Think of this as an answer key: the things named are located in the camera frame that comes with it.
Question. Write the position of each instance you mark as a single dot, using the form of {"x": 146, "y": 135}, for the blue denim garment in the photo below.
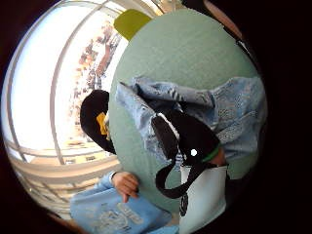
{"x": 234, "y": 107}

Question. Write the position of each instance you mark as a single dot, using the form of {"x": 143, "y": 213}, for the person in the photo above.
{"x": 107, "y": 211}

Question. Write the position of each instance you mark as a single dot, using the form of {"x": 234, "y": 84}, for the yellow hair clip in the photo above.
{"x": 102, "y": 123}

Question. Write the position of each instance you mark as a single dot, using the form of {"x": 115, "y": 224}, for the yellow-green chair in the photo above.
{"x": 130, "y": 22}

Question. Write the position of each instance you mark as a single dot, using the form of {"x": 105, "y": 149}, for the white window frame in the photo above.
{"x": 54, "y": 97}

